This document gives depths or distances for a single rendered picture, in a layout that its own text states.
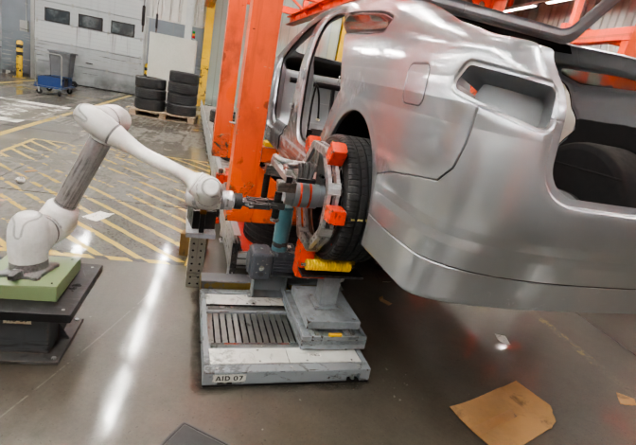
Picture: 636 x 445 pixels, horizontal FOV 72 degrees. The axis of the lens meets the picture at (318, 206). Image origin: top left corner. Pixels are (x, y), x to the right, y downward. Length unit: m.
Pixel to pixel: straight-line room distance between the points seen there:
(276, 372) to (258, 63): 1.62
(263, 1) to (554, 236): 1.83
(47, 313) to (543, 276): 1.92
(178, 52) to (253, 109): 10.71
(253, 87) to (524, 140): 1.58
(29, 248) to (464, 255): 1.79
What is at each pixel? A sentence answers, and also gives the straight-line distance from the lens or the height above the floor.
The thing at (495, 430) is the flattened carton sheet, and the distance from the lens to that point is 2.45.
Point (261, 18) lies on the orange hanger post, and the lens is 2.56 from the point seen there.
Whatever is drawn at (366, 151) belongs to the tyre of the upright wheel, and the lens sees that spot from 2.12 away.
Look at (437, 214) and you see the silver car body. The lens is 1.49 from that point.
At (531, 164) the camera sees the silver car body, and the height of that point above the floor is 1.29.
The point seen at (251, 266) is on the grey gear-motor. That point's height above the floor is 0.32.
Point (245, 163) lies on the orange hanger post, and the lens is 2.61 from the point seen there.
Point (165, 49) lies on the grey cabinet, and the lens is 13.26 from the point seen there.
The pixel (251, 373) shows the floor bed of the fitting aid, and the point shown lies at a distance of 2.20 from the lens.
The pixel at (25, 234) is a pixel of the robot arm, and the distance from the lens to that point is 2.26.
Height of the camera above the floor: 1.41
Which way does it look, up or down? 16 degrees down
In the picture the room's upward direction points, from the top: 11 degrees clockwise
